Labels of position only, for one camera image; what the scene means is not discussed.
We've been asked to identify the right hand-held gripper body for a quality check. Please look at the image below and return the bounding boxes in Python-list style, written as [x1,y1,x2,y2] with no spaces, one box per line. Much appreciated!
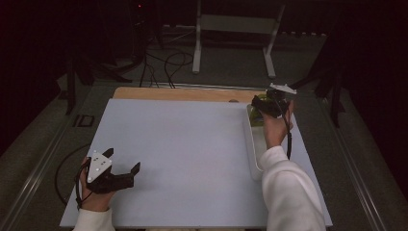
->
[264,82,297,118]

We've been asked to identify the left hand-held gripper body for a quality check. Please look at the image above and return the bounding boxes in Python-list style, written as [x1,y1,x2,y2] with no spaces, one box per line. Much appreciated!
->
[86,151,135,194]

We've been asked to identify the green phone case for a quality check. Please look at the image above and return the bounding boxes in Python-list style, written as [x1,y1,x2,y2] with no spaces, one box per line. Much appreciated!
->
[249,93,268,127]

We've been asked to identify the long white plastic tray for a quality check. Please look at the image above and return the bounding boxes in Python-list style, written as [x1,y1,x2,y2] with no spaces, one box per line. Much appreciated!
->
[244,103,270,182]

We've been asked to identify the person's right hand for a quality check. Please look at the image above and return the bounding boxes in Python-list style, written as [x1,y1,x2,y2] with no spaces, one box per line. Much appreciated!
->
[262,99,295,150]

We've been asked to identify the person's left hand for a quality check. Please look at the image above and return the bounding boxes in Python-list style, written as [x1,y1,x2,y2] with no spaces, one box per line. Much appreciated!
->
[79,156,116,213]

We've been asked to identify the pale blue table mat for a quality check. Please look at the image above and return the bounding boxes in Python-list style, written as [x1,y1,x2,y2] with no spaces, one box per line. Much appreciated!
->
[60,98,334,229]

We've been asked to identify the black tripod stand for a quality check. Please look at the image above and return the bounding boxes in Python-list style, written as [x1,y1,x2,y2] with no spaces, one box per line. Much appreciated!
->
[278,64,346,129]
[65,47,133,116]

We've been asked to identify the white metal stand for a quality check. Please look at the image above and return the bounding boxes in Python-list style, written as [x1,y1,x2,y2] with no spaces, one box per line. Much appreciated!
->
[191,0,287,80]

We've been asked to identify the white power strip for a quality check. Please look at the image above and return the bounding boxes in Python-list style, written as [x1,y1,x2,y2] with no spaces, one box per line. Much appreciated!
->
[162,23,197,33]

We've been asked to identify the left hand-held gripper black cable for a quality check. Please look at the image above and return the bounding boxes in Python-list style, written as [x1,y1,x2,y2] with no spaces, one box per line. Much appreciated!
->
[74,158,92,211]

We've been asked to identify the hand-held gripper black cable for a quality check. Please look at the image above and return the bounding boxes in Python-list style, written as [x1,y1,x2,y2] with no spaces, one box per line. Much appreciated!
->
[74,158,92,211]
[275,95,293,161]

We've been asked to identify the right hand-held gripper black cable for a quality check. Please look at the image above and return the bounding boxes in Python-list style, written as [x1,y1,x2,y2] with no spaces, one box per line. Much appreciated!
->
[275,95,293,161]

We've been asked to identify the black floor socket frame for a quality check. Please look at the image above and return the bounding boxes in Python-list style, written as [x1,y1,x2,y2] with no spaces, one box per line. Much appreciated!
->
[72,114,95,128]

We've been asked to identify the black looped cable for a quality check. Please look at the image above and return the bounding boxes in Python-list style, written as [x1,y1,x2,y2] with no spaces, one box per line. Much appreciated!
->
[54,142,92,207]

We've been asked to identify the metal floor rail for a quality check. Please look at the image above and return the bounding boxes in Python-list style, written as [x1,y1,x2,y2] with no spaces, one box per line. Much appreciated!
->
[0,118,73,231]
[320,97,388,231]

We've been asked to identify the black tangled floor cables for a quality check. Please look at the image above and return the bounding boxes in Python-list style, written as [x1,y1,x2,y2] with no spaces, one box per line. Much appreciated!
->
[139,51,195,90]

